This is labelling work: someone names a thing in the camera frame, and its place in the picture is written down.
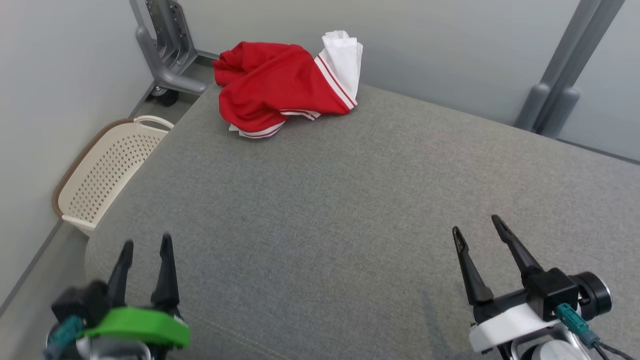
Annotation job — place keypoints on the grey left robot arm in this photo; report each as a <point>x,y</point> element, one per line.
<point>110,351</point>

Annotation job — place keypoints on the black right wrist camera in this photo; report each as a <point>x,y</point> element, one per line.
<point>550,292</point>

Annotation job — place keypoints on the red white-sleeved T-shirt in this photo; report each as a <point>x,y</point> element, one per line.
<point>270,85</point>

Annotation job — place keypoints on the grey partition post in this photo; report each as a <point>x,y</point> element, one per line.
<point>560,115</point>
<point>532,107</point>

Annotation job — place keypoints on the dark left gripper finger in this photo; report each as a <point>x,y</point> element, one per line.
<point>166,280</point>
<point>121,280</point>

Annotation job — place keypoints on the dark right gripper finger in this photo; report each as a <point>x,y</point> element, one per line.
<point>517,252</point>
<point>472,275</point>

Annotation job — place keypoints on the cream perforated laundry basket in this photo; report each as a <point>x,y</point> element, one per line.
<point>105,175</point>

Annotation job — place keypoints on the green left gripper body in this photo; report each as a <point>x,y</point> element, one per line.
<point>140,327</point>

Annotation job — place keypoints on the black caster wheel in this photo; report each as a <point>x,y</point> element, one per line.
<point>165,96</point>

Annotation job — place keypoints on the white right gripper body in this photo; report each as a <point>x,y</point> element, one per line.
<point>505,325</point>

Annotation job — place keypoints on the grey metal caster leg frame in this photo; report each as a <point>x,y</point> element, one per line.
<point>170,50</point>

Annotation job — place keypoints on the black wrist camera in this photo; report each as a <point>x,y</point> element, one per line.
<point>550,292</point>
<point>80,302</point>

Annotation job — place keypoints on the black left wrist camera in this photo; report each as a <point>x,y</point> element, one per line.
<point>80,302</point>

